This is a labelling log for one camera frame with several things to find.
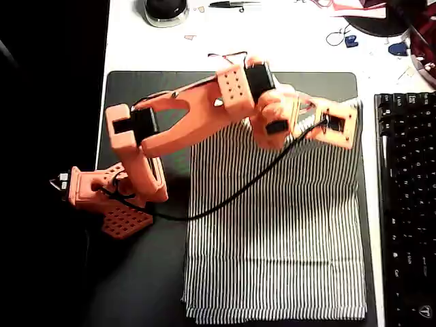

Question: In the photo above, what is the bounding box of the black pen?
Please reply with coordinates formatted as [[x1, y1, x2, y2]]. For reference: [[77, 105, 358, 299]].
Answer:
[[208, 0, 263, 10]]

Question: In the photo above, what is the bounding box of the thin black wire loop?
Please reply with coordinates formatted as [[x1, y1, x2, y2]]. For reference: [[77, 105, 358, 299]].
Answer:
[[326, 24, 354, 47]]

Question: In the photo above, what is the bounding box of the black silver computer mouse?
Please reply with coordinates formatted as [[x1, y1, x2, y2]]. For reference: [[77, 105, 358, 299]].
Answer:
[[142, 0, 190, 28]]

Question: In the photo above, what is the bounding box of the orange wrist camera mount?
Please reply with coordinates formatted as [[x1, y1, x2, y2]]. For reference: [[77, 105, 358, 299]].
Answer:
[[306, 98, 360, 151]]

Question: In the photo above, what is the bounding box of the black camera cable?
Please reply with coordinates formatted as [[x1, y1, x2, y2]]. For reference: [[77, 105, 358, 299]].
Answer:
[[98, 115, 330, 221]]

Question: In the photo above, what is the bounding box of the black desk mat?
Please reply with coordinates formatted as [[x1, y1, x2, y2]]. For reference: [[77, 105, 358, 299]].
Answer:
[[93, 70, 377, 327]]

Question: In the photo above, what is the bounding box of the orange perforated base plate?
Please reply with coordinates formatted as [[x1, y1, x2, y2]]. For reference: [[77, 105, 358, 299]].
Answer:
[[101, 204, 154, 241]]

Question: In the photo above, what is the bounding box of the dark red patterned fabric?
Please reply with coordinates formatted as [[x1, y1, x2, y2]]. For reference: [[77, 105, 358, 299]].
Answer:
[[408, 3, 436, 86]]

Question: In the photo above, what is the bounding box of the black round disc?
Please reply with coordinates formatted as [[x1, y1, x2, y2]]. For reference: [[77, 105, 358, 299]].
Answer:
[[343, 0, 414, 37]]

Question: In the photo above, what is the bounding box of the black keyboard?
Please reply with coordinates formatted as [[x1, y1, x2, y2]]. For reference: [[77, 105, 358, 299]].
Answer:
[[373, 91, 436, 327]]

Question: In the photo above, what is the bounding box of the pink paper sheet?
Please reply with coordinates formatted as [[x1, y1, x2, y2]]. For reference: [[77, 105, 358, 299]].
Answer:
[[320, 0, 388, 18]]

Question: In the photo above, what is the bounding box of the striped grey white cloth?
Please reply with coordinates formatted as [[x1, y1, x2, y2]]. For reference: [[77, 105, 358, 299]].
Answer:
[[180, 98, 368, 322]]

